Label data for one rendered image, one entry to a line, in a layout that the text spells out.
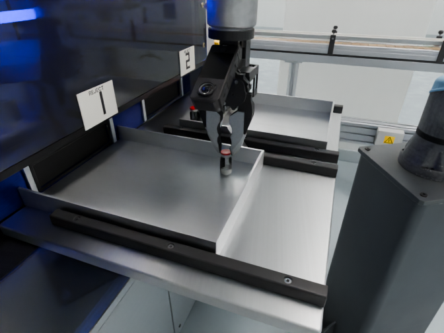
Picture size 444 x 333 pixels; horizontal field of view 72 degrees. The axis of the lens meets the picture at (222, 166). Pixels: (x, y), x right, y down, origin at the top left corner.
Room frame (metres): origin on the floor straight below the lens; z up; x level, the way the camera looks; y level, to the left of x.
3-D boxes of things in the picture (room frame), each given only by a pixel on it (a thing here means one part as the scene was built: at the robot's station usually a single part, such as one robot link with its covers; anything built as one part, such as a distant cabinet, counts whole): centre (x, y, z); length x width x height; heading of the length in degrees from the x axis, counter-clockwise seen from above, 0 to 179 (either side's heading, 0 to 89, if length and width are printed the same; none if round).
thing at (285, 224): (0.59, 0.00, 0.87); 0.70 x 0.48 x 0.02; 160
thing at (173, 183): (0.46, 0.12, 0.90); 0.34 x 0.26 x 0.04; 70
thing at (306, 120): (0.74, -0.10, 0.90); 0.34 x 0.26 x 0.04; 69
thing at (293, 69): (1.65, -0.38, 0.46); 0.09 x 0.09 x 0.77; 70
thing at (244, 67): (0.51, -0.02, 1.07); 0.09 x 0.08 x 0.12; 160
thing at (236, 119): (0.50, -0.04, 0.97); 0.06 x 0.03 x 0.09; 160
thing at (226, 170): (0.49, -0.01, 0.90); 0.02 x 0.02 x 0.04
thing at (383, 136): (1.41, -0.86, 0.50); 0.12 x 0.05 x 0.09; 70
